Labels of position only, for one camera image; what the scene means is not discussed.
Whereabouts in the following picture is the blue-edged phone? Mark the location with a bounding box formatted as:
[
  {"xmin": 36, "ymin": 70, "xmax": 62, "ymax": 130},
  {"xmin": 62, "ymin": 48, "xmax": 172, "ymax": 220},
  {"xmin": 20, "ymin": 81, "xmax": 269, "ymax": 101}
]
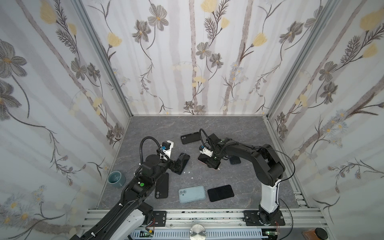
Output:
[
  {"xmin": 229, "ymin": 156, "xmax": 241, "ymax": 165},
  {"xmin": 171, "ymin": 153, "xmax": 190, "ymax": 175}
]

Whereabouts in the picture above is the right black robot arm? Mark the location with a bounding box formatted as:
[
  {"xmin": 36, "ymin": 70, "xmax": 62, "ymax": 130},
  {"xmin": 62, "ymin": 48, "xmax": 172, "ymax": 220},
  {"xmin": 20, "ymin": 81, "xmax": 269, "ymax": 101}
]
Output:
[{"xmin": 199, "ymin": 129, "xmax": 286, "ymax": 226}]

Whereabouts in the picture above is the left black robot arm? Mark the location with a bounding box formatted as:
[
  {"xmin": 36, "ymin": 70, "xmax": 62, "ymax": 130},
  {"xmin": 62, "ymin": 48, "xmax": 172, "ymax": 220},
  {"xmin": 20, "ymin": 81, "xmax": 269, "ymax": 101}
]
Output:
[{"xmin": 71, "ymin": 136, "xmax": 190, "ymax": 240}]

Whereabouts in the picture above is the black phone case far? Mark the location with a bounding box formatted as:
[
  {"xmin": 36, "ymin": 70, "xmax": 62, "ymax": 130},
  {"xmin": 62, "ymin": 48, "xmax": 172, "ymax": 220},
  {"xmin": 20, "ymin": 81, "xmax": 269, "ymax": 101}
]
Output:
[{"xmin": 181, "ymin": 132, "xmax": 201, "ymax": 145}]

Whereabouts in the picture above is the black phone case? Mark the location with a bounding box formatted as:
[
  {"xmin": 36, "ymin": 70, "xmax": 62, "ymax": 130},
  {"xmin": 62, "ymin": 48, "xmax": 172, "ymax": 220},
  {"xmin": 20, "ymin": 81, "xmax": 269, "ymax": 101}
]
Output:
[
  {"xmin": 181, "ymin": 132, "xmax": 201, "ymax": 145},
  {"xmin": 155, "ymin": 173, "xmax": 169, "ymax": 199}
]

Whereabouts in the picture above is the black phone case near left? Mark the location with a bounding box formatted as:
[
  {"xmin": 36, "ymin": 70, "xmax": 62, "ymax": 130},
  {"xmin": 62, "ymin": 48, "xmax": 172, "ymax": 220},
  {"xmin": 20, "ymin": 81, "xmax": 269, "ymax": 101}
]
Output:
[{"xmin": 155, "ymin": 173, "xmax": 169, "ymax": 199}]

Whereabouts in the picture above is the light blue phone case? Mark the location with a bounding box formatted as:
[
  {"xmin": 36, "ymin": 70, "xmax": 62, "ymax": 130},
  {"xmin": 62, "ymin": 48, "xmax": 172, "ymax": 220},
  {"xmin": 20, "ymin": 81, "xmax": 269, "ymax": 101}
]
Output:
[{"xmin": 178, "ymin": 186, "xmax": 206, "ymax": 203}]

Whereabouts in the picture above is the black phone near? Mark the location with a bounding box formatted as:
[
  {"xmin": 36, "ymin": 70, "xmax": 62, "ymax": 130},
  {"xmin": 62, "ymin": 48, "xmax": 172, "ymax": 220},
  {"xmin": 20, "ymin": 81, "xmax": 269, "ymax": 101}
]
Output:
[{"xmin": 208, "ymin": 185, "xmax": 235, "ymax": 202}]

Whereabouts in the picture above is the teal ceramic cup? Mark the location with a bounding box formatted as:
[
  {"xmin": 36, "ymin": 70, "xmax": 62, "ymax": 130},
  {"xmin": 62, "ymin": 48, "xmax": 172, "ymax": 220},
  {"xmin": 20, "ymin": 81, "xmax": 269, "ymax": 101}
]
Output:
[{"xmin": 107, "ymin": 171, "xmax": 126, "ymax": 189}]

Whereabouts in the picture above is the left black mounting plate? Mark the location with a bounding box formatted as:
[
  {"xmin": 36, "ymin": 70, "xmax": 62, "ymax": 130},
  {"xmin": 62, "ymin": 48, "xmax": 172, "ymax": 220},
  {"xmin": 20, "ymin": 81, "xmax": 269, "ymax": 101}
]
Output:
[{"xmin": 150, "ymin": 211, "xmax": 167, "ymax": 228}]

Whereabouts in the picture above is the black mounting plate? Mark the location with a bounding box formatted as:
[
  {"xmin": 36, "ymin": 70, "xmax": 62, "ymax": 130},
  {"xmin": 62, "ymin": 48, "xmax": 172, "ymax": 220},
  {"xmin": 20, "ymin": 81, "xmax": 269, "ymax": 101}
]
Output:
[
  {"xmin": 150, "ymin": 211, "xmax": 167, "ymax": 228},
  {"xmin": 243, "ymin": 210, "xmax": 286, "ymax": 227}
]

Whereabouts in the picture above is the round silver knob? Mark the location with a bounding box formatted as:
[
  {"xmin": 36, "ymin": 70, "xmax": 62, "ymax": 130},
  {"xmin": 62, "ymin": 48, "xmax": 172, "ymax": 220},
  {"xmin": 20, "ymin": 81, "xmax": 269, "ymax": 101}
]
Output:
[{"xmin": 189, "ymin": 224, "xmax": 207, "ymax": 240}]

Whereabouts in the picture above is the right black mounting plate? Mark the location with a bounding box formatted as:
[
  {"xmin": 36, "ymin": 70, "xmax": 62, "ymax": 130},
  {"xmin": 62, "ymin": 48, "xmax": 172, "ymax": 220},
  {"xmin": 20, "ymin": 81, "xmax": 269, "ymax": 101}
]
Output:
[{"xmin": 243, "ymin": 210, "xmax": 286, "ymax": 227}]

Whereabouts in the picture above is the brown box with black knob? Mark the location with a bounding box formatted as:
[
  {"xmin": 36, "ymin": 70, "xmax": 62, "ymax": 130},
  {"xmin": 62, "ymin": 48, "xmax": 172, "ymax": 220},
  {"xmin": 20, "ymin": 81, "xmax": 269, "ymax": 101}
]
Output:
[{"xmin": 302, "ymin": 228, "xmax": 329, "ymax": 240}]

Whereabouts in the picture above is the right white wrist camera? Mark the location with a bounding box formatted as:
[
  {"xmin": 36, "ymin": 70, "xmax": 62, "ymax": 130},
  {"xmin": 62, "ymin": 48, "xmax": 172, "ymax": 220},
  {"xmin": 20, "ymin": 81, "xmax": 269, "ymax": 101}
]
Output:
[{"xmin": 199, "ymin": 145, "xmax": 214, "ymax": 158}]

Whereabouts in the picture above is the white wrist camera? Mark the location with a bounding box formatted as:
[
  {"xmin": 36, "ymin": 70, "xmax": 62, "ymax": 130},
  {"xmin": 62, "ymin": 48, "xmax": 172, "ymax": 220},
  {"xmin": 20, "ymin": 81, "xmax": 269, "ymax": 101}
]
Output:
[
  {"xmin": 199, "ymin": 145, "xmax": 214, "ymax": 158},
  {"xmin": 160, "ymin": 140, "xmax": 174, "ymax": 159}
]

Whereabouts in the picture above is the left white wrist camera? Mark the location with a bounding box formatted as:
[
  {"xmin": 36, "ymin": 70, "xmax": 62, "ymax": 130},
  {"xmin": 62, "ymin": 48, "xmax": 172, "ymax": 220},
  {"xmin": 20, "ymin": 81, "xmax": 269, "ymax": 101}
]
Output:
[{"xmin": 160, "ymin": 140, "xmax": 174, "ymax": 159}]

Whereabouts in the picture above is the white slotted cable duct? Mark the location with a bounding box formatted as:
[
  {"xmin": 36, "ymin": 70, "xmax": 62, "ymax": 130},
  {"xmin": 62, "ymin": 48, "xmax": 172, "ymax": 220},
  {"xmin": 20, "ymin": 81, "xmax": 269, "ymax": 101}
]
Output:
[{"xmin": 130, "ymin": 229, "xmax": 268, "ymax": 240}]

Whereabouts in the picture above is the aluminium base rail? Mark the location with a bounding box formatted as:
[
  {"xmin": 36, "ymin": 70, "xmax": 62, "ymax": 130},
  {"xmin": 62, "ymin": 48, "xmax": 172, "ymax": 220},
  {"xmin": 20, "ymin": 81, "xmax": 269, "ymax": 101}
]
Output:
[{"xmin": 80, "ymin": 208, "xmax": 328, "ymax": 240}]

